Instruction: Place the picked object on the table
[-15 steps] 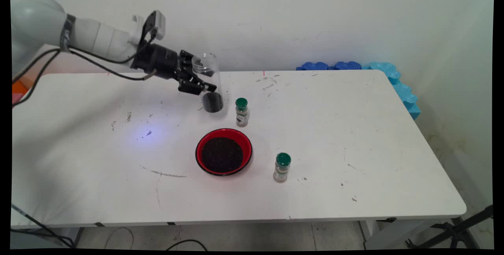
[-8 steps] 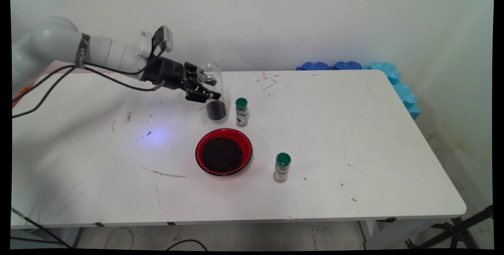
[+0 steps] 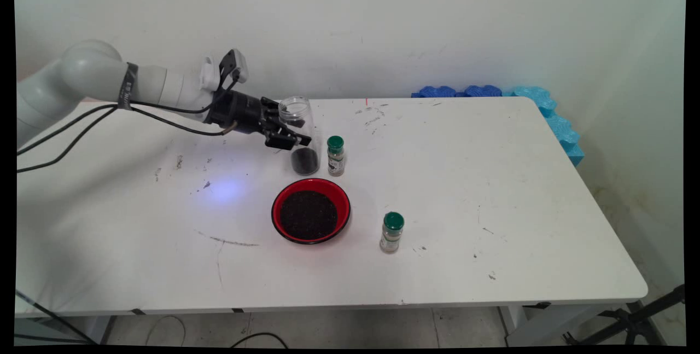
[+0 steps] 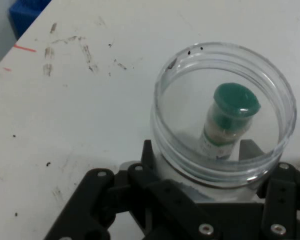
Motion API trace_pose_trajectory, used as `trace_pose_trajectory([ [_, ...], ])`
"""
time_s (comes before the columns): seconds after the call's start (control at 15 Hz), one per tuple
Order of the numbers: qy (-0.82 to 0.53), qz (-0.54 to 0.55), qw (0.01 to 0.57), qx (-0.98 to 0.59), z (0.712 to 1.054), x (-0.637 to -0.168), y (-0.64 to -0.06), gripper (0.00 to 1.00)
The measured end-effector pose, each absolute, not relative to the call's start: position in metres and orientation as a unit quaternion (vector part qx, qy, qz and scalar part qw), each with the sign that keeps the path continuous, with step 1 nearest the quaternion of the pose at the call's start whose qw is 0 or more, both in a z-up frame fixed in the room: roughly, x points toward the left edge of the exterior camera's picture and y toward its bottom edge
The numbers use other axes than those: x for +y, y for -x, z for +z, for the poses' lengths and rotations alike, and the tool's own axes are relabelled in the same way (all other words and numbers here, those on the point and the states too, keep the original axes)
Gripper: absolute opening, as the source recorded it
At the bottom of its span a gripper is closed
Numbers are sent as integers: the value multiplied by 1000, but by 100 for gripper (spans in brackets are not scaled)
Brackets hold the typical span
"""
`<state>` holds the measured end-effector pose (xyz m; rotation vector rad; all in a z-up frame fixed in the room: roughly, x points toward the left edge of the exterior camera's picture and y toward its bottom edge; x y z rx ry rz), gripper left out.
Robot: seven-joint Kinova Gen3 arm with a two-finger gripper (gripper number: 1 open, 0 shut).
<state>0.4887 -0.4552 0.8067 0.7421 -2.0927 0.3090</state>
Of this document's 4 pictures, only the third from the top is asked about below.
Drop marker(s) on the light blue foam mat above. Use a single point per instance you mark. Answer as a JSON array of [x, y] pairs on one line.
[[558, 124]]

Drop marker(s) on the green-capped spice bottle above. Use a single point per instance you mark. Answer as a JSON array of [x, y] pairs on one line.
[[392, 231], [336, 157]]

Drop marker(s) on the white table leg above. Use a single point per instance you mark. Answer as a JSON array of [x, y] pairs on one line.
[[547, 324]]

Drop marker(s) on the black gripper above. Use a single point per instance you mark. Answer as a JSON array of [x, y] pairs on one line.
[[238, 113]]

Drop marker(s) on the black tripod stand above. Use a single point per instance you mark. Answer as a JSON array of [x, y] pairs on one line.
[[629, 321]]

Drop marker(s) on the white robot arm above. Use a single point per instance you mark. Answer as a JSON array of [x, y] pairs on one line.
[[93, 72]]

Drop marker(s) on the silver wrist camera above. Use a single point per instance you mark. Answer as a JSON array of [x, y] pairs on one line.
[[235, 64]]

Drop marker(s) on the clear jar with black seeds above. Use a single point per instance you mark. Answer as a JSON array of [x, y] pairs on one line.
[[305, 160]]

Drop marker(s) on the red bowl with black seeds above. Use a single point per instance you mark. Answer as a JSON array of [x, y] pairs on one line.
[[309, 217]]

